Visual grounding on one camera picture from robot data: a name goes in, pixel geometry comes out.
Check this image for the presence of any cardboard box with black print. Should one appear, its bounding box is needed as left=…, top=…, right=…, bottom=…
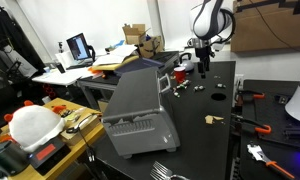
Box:
left=137, top=35, right=165, bottom=59

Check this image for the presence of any aluminium frame table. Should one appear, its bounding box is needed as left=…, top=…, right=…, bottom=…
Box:
left=77, top=74, right=122, bottom=111

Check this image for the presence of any orange object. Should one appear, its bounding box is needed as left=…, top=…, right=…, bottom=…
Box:
left=87, top=65, right=108, bottom=80

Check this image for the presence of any large tan paper scrap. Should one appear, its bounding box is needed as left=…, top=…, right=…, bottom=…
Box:
left=204, top=114, right=225, bottom=126

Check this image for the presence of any open flap cardboard box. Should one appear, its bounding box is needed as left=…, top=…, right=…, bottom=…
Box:
left=122, top=23, right=150, bottom=46

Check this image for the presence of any small orange toy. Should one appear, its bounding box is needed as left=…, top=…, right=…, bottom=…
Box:
left=51, top=104, right=68, bottom=115

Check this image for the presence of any black scale with orange panel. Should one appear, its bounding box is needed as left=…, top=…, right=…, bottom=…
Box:
left=27, top=135, right=73, bottom=177

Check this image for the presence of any white plush with orange ears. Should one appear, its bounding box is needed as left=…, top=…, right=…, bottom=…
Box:
left=3, top=99, right=67, bottom=154

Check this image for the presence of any black clamp with orange tip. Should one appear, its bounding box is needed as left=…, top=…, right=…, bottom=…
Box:
left=235, top=89, right=267, bottom=103

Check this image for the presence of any white power strip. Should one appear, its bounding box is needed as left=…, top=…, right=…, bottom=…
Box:
left=234, top=73, right=245, bottom=107

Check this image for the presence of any white paper stack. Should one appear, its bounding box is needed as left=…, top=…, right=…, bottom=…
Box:
left=92, top=44, right=139, bottom=66

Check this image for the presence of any long white table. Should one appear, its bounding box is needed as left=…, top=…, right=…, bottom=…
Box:
left=31, top=64, right=94, bottom=88

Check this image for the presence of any metal fork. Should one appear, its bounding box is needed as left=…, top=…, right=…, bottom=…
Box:
left=149, top=160, right=191, bottom=180

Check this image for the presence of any blue plastic bin lid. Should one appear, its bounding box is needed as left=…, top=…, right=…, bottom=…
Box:
left=114, top=57, right=166, bottom=77

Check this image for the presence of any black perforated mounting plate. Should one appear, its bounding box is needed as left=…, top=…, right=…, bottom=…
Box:
left=239, top=79, right=300, bottom=180

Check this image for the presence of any wrist camera on white mount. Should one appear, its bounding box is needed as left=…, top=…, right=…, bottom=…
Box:
left=211, top=41, right=226, bottom=52

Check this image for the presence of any red plastic cup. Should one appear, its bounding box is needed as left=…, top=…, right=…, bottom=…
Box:
left=172, top=66, right=187, bottom=84

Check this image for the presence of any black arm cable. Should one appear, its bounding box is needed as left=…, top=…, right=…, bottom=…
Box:
left=222, top=8, right=237, bottom=45

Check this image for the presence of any open laptop with bright screen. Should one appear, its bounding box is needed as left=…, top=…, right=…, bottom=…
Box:
left=65, top=32, right=96, bottom=68

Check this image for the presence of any wooden table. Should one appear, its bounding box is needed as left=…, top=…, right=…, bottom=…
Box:
left=0, top=97, right=107, bottom=180

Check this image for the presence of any red object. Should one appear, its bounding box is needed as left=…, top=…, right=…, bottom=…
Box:
left=42, top=83, right=57, bottom=100

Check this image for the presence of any yellow foam board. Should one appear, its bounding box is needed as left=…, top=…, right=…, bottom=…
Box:
left=90, top=54, right=140, bottom=72

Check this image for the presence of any grey toaster oven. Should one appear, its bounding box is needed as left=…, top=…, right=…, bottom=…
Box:
left=101, top=66, right=182, bottom=160

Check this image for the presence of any black round pot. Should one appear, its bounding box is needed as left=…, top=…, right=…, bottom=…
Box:
left=0, top=139, right=31, bottom=178

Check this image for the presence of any grey kettle with black handle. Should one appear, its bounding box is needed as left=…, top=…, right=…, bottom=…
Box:
left=179, top=52, right=195, bottom=73

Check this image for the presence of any tan flat box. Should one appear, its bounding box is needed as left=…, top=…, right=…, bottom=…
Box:
left=60, top=113, right=102, bottom=146

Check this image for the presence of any white container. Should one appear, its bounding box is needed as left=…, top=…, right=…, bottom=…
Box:
left=54, top=49, right=74, bottom=69

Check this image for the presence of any large cardboard panel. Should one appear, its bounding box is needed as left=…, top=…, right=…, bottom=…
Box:
left=230, top=0, right=300, bottom=53

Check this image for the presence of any black clamp with orange hook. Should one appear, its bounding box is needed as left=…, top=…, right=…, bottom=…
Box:
left=231, top=113, right=273, bottom=136

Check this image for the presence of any silver clamp with orange handle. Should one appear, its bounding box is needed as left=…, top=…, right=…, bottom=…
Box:
left=246, top=143, right=296, bottom=180

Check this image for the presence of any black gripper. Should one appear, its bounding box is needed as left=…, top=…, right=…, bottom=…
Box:
left=194, top=47, right=214, bottom=80

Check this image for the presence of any black hanging coat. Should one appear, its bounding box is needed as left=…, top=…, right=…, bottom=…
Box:
left=0, top=0, right=47, bottom=79

